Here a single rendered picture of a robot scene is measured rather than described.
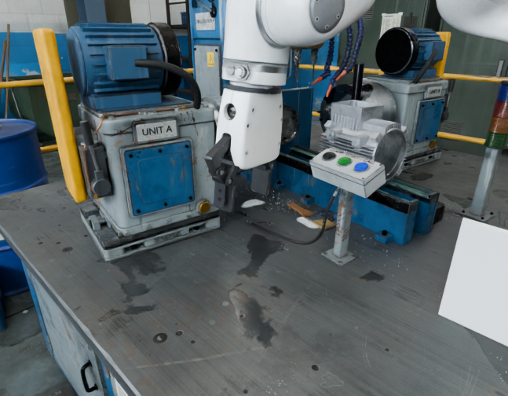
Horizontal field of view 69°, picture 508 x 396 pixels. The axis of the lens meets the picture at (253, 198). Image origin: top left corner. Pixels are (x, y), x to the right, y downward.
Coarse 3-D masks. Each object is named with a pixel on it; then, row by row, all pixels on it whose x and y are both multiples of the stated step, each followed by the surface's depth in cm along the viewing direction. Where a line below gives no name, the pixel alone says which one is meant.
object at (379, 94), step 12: (348, 84) 141; (372, 84) 145; (324, 96) 151; (336, 96) 145; (348, 96) 141; (372, 96) 139; (384, 96) 143; (324, 108) 148; (384, 108) 142; (396, 108) 147; (324, 120) 154; (324, 132) 156
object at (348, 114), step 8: (336, 104) 113; (344, 104) 111; (352, 104) 118; (360, 104) 117; (368, 104) 115; (376, 104) 111; (336, 112) 114; (344, 112) 111; (352, 112) 109; (360, 112) 106; (368, 112) 108; (376, 112) 110; (336, 120) 114; (344, 120) 111; (352, 120) 109; (360, 120) 107; (352, 128) 110; (360, 128) 108
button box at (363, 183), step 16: (320, 160) 89; (336, 160) 87; (352, 160) 85; (368, 160) 83; (320, 176) 91; (336, 176) 85; (352, 176) 81; (368, 176) 79; (384, 176) 82; (368, 192) 81
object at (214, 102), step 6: (216, 96) 114; (204, 102) 110; (210, 102) 110; (216, 102) 108; (216, 108) 108; (216, 114) 106; (216, 120) 105; (216, 126) 105; (216, 132) 106; (228, 168) 111; (252, 168) 120
